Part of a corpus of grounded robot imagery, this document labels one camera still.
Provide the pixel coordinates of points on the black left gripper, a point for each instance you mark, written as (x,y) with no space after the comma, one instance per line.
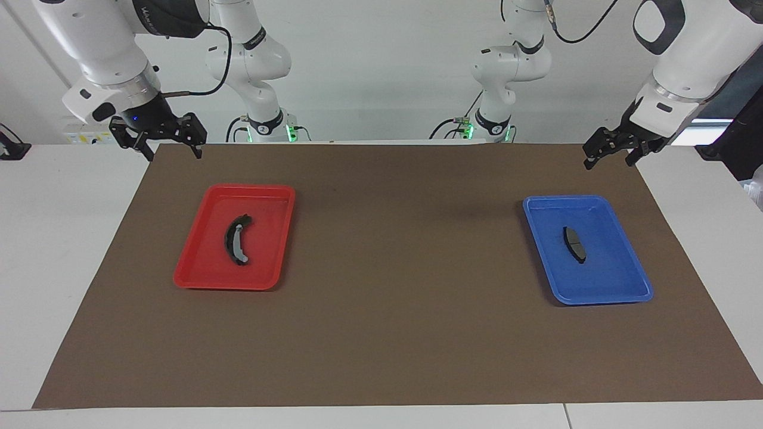
(638,136)

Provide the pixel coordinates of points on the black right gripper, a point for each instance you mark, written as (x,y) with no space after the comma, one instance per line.
(152,116)

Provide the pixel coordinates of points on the dark brake pad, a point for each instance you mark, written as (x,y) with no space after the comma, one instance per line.
(575,244)

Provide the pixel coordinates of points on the curved brake shoe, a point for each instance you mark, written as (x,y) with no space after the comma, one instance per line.
(233,243)

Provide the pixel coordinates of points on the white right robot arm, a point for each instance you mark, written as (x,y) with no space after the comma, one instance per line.
(107,47)

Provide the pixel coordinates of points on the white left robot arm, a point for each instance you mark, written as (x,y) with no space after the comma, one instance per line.
(697,53)

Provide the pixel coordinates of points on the black equipment block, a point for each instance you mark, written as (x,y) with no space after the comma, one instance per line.
(742,149)

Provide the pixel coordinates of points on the blue plastic tray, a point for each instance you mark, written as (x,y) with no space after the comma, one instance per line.
(608,268)

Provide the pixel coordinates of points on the clear plastic bag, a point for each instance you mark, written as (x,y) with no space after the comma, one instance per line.
(756,187)

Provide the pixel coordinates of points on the red plastic tray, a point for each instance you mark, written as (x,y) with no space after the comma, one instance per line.
(268,238)

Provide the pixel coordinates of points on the brown table mat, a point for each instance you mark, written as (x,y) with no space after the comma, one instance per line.
(393,310)

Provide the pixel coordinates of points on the white wall power strip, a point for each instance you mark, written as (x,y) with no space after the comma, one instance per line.
(77,137)

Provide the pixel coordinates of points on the black clamp bracket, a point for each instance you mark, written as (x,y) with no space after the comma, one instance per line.
(13,149)

